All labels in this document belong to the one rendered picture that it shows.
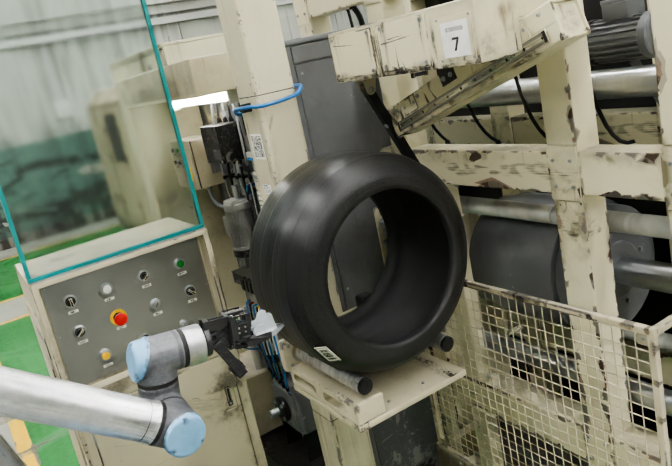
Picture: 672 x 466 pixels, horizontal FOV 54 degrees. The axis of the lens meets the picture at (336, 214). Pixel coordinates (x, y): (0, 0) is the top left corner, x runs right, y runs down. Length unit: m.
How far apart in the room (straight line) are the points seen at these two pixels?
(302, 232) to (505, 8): 0.68
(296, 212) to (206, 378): 0.89
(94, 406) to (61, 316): 0.81
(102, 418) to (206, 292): 0.97
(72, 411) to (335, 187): 0.74
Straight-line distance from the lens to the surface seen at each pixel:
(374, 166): 1.64
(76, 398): 1.39
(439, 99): 1.86
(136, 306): 2.22
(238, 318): 1.62
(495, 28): 1.58
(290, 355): 2.02
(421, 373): 1.97
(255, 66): 1.91
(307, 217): 1.57
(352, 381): 1.76
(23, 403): 1.37
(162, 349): 1.54
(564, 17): 1.60
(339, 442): 2.24
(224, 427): 2.40
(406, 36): 1.72
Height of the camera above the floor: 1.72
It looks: 13 degrees down
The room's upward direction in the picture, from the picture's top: 12 degrees counter-clockwise
